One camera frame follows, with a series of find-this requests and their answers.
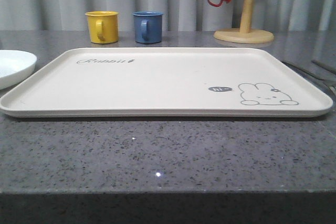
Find blue enamel mug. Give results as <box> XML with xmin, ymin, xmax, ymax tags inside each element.
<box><xmin>133</xmin><ymin>11</ymin><xmax>163</xmax><ymax>44</ymax></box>

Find silver metal chopstick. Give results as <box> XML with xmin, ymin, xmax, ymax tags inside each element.
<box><xmin>311</xmin><ymin>60</ymin><xmax>336</xmax><ymax>74</ymax></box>

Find white round plate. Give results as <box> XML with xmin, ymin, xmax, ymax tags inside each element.
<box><xmin>1</xmin><ymin>50</ymin><xmax>37</xmax><ymax>90</ymax></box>

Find wooden mug tree stand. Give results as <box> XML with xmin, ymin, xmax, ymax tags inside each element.
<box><xmin>214</xmin><ymin>0</ymin><xmax>274</xmax><ymax>44</ymax></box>

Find silver metal spoon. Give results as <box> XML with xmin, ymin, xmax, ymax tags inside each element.
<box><xmin>281</xmin><ymin>60</ymin><xmax>335</xmax><ymax>95</ymax></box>

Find yellow enamel mug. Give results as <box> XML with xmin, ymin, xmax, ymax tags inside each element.
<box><xmin>85</xmin><ymin>11</ymin><xmax>119</xmax><ymax>44</ymax></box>

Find grey curtain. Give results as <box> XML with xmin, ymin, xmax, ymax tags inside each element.
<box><xmin>1</xmin><ymin>0</ymin><xmax>335</xmax><ymax>32</ymax></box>

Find beige rabbit serving tray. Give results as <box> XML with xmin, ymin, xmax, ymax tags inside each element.
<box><xmin>1</xmin><ymin>47</ymin><xmax>333</xmax><ymax>118</ymax></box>

